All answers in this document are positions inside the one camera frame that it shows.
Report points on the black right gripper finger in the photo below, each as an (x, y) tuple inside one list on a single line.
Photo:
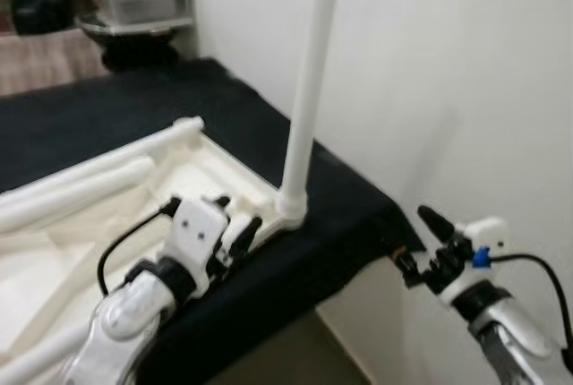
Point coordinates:
[(436, 226), (412, 267)]

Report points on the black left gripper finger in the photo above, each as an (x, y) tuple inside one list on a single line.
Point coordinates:
[(221, 201), (247, 235)]

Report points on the white plastic children table top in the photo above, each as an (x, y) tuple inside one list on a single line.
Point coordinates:
[(54, 260)]

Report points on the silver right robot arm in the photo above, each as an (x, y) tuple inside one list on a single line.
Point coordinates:
[(519, 340)]

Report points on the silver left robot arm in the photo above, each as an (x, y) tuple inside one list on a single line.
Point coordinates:
[(116, 331)]

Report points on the yellow rubber band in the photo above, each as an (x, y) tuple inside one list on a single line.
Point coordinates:
[(396, 251)]

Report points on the black tablecloth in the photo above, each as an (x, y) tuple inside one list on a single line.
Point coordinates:
[(134, 107)]

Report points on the black round bowl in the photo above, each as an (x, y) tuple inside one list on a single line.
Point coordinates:
[(134, 40)]

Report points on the beige cloth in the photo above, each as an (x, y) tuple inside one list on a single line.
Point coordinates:
[(45, 63)]

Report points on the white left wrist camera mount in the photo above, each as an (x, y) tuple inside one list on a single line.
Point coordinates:
[(199, 237)]

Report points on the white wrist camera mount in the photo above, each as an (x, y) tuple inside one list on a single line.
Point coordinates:
[(199, 237), (491, 231)]

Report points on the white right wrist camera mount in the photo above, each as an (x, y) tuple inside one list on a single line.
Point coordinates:
[(491, 231)]

